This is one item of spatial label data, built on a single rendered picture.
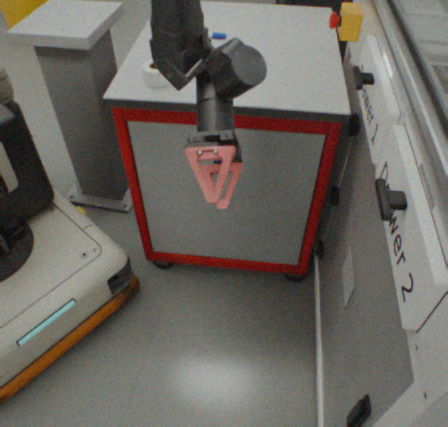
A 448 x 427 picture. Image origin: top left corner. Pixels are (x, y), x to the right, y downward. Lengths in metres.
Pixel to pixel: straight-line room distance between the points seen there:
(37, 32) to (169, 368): 1.12
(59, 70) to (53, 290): 0.72
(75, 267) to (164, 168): 0.40
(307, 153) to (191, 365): 0.75
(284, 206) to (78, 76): 0.80
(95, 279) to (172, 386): 0.40
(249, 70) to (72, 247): 0.93
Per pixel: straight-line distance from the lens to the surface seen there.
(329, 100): 1.03
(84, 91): 1.53
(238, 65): 0.58
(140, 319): 1.50
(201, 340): 1.44
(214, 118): 0.62
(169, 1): 0.57
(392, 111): 0.72
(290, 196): 1.19
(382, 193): 0.59
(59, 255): 1.36
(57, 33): 1.43
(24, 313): 1.28
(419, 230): 0.55
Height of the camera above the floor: 1.30
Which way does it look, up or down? 47 degrees down
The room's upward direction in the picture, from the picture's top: straight up
